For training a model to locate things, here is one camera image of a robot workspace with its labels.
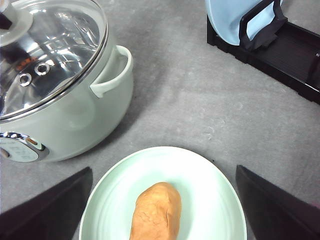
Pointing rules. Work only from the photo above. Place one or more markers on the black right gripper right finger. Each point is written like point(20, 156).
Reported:
point(273, 213)

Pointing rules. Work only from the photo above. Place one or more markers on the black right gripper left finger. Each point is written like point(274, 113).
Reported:
point(53, 214)

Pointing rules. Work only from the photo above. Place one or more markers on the glass steamer lid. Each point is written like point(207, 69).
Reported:
point(50, 51)

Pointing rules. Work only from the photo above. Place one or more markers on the green plate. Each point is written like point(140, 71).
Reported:
point(212, 207)

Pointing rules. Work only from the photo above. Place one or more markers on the brown potato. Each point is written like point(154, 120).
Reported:
point(157, 213)

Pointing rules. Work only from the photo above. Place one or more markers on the green electric steamer pot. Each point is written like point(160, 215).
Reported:
point(76, 118)

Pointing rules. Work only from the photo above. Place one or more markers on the black plate rack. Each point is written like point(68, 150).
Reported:
point(286, 53)

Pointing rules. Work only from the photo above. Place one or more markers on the blue plate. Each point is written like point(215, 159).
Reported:
point(225, 18)

